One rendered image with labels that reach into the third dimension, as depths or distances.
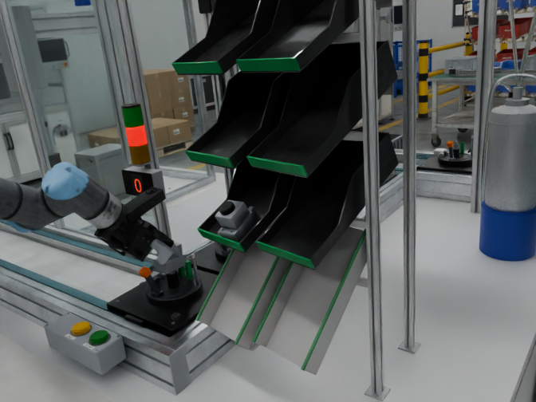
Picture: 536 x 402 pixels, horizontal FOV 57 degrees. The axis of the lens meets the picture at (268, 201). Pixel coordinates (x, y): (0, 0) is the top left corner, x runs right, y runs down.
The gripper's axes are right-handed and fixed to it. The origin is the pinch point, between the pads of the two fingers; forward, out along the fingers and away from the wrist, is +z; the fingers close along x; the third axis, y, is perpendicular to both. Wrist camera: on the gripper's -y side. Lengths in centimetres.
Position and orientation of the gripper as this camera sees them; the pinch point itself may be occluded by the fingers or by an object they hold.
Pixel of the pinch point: (170, 248)
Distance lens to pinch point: 123.9
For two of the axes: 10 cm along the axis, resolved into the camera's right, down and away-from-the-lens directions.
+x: 8.0, 1.3, -5.9
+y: -4.0, 8.5, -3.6
